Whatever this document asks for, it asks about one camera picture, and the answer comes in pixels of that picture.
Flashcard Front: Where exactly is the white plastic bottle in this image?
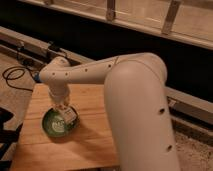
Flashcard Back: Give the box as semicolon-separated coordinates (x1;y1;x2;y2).
60;106;77;124

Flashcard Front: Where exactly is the metal rail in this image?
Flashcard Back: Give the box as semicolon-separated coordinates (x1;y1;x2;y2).
0;26;213;134

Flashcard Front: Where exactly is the black power adapter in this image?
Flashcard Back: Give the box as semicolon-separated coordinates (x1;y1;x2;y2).
47;42;61;52

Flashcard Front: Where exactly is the green ceramic bowl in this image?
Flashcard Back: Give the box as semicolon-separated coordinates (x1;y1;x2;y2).
42;108;79;137

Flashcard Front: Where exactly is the blue box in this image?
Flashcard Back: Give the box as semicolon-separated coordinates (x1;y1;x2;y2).
34;73;41;83

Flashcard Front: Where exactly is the wooden board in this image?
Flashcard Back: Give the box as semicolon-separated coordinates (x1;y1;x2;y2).
10;84;118;171

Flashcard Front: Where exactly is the black cable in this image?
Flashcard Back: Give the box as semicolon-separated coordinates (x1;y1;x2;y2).
2;65;34;93

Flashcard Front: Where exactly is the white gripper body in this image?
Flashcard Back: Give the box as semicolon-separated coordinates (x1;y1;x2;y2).
49;89;70;109

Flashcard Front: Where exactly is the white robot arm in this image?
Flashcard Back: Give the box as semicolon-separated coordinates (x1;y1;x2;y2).
39;53;181;171

